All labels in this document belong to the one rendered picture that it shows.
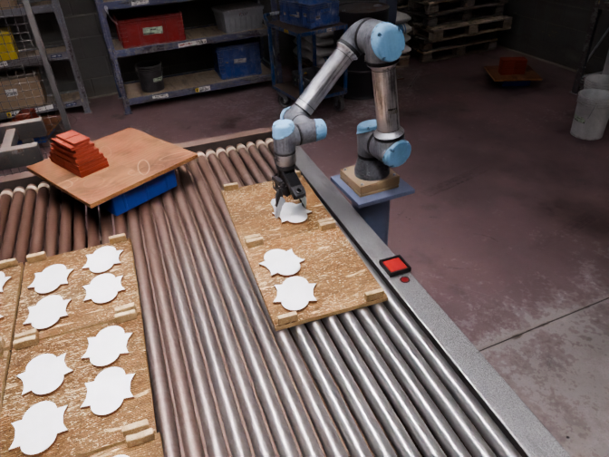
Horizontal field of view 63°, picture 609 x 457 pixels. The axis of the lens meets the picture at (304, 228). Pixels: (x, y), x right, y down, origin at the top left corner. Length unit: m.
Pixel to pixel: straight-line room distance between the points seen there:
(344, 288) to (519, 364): 1.37
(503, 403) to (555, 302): 1.81
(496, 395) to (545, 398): 1.27
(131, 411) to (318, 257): 0.73
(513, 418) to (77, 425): 1.02
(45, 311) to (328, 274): 0.86
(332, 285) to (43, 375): 0.82
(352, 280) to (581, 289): 1.91
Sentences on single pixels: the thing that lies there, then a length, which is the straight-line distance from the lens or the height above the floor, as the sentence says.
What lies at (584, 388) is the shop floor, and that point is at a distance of 2.73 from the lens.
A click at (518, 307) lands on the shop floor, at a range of 3.01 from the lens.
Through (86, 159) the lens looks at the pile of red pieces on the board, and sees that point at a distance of 2.17.
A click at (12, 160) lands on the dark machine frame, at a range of 2.67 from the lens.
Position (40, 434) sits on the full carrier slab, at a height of 0.95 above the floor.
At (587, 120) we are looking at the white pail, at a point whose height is 0.18.
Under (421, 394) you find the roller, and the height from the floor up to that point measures 0.92.
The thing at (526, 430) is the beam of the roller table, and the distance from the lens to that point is 1.32.
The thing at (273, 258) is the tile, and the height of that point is 0.95.
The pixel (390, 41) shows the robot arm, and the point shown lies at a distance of 1.79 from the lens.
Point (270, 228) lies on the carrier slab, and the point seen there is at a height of 0.94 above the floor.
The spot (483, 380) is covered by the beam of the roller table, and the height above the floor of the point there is 0.91.
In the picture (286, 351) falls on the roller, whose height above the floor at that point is 0.92.
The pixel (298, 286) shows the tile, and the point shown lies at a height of 0.95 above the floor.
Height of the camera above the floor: 1.96
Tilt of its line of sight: 34 degrees down
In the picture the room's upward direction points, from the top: 3 degrees counter-clockwise
